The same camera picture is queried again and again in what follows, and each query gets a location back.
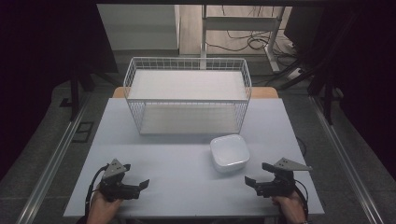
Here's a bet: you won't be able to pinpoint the person's right hand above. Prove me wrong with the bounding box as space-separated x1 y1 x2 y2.
271 190 308 224

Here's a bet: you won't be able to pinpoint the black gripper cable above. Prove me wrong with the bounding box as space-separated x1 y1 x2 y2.
293 178 310 220
83 164 110 224

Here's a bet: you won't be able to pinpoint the white square bowl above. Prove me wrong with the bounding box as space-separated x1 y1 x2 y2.
209 133 251 175

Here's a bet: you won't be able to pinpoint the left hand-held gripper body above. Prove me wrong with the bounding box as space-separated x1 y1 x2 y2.
98 158 141 203

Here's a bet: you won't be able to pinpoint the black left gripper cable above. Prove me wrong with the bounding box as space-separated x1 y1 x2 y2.
83 164 110 224

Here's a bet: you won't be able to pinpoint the aluminium rail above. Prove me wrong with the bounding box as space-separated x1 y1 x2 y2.
14 92 92 224
308 94 387 224

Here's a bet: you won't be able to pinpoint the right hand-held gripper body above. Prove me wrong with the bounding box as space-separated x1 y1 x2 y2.
255 157 314 199

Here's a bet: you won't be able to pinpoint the black floor cables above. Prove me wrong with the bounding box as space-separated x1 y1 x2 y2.
205 5 295 60

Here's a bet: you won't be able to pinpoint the person's left hand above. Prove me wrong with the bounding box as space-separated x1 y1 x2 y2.
86 188 123 224

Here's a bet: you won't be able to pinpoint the white wire shelf rack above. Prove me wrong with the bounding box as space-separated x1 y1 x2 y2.
122 56 253 136

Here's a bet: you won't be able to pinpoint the white power strip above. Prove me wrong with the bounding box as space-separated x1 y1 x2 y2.
286 67 304 80

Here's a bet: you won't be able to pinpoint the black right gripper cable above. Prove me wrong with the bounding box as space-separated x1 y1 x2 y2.
293 178 310 220

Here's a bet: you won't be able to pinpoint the black curtain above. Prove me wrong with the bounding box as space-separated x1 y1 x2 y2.
0 0 120 182
283 0 396 173

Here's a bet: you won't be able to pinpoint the black metal stand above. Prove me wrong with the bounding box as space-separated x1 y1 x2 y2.
276 59 345 126
68 55 120 123

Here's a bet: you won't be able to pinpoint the white metal desk frame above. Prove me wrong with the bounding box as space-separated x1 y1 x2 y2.
200 4 286 73

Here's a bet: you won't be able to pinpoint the white cabinet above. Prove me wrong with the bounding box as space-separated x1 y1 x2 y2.
96 4 181 51

